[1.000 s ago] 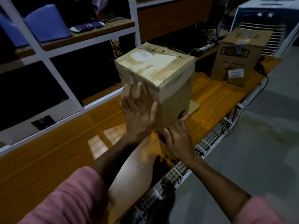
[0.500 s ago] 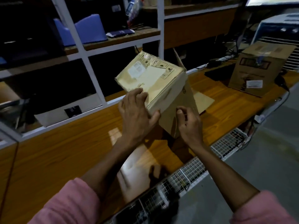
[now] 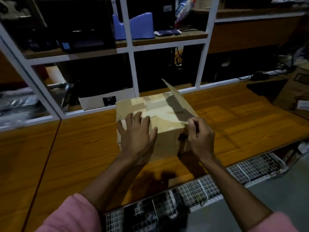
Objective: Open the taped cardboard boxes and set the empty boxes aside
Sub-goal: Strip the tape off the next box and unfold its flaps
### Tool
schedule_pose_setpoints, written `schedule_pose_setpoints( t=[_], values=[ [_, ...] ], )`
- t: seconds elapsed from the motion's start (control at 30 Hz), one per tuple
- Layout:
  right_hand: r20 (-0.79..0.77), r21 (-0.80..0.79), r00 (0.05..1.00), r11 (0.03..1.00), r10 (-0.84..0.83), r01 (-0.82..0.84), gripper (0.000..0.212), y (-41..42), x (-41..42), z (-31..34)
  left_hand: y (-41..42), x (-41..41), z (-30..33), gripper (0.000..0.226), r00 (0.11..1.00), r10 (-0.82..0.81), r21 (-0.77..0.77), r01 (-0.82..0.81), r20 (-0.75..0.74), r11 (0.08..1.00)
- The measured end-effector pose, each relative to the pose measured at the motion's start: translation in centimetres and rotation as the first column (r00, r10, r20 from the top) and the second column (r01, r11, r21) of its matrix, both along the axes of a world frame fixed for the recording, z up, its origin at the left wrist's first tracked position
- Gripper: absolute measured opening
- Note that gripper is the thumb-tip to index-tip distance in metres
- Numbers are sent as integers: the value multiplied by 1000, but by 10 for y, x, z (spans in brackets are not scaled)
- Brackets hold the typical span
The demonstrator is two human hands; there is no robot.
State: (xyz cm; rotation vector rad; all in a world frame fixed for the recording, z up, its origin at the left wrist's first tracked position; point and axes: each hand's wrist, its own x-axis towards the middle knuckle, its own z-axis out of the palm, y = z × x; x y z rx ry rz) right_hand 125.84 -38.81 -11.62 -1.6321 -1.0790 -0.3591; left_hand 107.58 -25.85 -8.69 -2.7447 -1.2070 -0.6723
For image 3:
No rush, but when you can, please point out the person's left hand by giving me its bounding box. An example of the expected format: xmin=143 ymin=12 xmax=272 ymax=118
xmin=117 ymin=111 xmax=158 ymax=160

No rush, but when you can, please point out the person's right hand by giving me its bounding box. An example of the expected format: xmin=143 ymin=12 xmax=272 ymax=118
xmin=187 ymin=117 xmax=216 ymax=164

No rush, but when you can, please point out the brown cardboard box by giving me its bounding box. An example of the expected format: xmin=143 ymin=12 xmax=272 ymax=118
xmin=115 ymin=78 xmax=200 ymax=166

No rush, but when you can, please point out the person's right forearm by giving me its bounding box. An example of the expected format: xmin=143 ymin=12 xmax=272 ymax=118
xmin=199 ymin=156 xmax=274 ymax=224

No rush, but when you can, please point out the person's left forearm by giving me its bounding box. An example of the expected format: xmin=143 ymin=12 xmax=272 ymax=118
xmin=81 ymin=152 xmax=145 ymax=212

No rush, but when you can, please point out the white box with black label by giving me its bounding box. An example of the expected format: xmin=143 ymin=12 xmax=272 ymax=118
xmin=78 ymin=88 xmax=136 ymax=111

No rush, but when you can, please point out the dark blue booklet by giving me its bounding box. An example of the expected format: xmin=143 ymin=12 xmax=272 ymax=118
xmin=154 ymin=29 xmax=182 ymax=37

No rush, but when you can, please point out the blue tape dispenser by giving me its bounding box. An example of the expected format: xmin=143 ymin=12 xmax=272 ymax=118
xmin=112 ymin=12 xmax=155 ymax=41

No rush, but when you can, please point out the black printer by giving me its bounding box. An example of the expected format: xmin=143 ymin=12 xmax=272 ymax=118
xmin=57 ymin=28 xmax=117 ymax=54

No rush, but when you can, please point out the pink long-sleeved shirt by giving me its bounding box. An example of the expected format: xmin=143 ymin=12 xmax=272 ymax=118
xmin=36 ymin=193 xmax=300 ymax=232

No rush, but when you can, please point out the white power strip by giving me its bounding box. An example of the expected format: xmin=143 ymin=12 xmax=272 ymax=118
xmin=266 ymin=69 xmax=288 ymax=76

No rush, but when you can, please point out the clear plastic-wrapped bundle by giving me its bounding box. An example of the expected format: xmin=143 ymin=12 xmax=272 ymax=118
xmin=0 ymin=88 xmax=50 ymax=121

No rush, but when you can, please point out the large cardboard box white label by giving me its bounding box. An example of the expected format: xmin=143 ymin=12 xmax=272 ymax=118
xmin=272 ymin=67 xmax=309 ymax=119

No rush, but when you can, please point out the colourful plastic bag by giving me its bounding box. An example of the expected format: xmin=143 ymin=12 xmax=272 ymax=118
xmin=175 ymin=0 xmax=196 ymax=27

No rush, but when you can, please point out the white wire basket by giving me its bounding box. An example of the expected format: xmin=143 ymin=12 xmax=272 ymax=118
xmin=104 ymin=153 xmax=286 ymax=232

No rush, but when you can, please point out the white metal shelf frame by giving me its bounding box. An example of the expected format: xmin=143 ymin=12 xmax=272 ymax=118
xmin=0 ymin=0 xmax=309 ymax=133

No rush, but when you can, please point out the black cable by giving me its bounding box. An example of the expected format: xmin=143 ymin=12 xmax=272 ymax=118
xmin=174 ymin=46 xmax=183 ymax=67

